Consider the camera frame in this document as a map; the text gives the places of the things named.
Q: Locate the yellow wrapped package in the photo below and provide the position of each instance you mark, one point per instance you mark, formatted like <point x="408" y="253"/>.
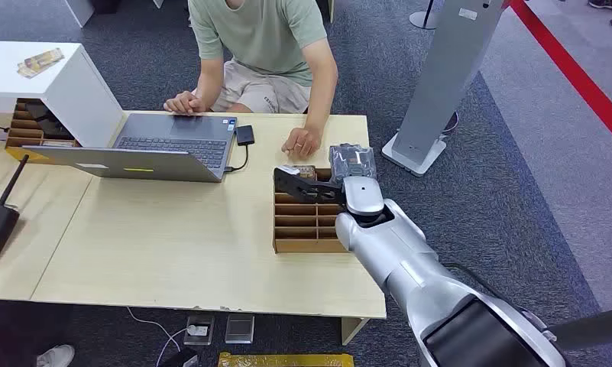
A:
<point x="285" y="360"/>

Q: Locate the yellow sheet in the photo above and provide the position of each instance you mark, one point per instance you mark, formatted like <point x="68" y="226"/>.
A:
<point x="30" y="156"/>

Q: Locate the grey open laptop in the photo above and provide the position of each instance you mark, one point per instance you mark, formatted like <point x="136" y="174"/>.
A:
<point x="179" y="142"/>

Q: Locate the person's left forearm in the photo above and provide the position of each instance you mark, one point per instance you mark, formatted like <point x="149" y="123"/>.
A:
<point x="322" y="99"/>

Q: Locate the floor socket with plug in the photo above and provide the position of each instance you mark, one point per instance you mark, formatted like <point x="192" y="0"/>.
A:
<point x="199" y="329"/>

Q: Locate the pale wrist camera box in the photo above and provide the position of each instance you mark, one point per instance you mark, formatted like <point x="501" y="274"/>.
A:
<point x="289" y="169"/>

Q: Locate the white furniture panel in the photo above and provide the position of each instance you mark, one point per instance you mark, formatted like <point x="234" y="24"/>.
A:
<point x="80" y="10"/>

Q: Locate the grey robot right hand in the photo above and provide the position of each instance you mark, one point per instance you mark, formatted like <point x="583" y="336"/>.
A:
<point x="353" y="159"/>

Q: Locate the closed floor socket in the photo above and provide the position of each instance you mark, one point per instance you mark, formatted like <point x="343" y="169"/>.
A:
<point x="240" y="329"/>

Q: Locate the person's right forearm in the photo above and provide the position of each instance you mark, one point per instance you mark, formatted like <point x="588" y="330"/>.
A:
<point x="208" y="81"/>

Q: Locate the white cabinet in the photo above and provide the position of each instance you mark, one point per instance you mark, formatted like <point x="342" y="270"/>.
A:
<point x="78" y="96"/>

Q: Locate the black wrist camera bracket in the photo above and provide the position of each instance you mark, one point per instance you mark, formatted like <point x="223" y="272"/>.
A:
<point x="303" y="190"/>

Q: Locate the stack of printed cards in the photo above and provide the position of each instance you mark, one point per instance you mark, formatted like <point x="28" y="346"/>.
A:
<point x="40" y="62"/>

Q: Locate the person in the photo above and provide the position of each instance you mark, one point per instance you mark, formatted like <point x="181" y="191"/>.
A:
<point x="260" y="35"/>

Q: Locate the small black external drive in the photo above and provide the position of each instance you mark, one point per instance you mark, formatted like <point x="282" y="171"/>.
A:
<point x="245" y="135"/>

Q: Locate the white shoe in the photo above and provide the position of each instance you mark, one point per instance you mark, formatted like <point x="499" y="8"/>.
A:
<point x="56" y="356"/>

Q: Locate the person's left hand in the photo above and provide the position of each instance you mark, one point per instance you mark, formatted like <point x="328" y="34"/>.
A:
<point x="301" y="142"/>

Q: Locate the black power adapter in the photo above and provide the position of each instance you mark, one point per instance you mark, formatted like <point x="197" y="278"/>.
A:
<point x="181" y="358"/>

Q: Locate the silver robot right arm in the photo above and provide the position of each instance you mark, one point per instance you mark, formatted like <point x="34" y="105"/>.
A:
<point x="402" y="253"/>

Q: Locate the person's right hand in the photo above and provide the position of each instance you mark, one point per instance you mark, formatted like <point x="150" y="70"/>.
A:
<point x="184" y="104"/>

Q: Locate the wooden desk leg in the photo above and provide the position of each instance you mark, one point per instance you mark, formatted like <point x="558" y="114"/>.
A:
<point x="352" y="329"/>

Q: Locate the wooden slotted card organizer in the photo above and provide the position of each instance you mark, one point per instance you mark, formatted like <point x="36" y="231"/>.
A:
<point x="300" y="228"/>

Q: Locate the wooden organizer under cabinet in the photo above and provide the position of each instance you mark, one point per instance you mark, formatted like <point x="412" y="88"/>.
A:
<point x="19" y="132"/>

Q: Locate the grey stanchion base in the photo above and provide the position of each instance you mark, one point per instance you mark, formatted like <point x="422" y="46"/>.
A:
<point x="421" y="20"/>

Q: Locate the black object in organizer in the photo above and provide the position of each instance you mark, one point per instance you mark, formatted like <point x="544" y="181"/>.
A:
<point x="50" y="124"/>

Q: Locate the grey kiosk stand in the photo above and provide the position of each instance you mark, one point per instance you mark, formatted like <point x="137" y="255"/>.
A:
<point x="442" y="76"/>

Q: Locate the dark grey bar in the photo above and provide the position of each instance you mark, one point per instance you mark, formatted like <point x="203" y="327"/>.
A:
<point x="594" y="326"/>

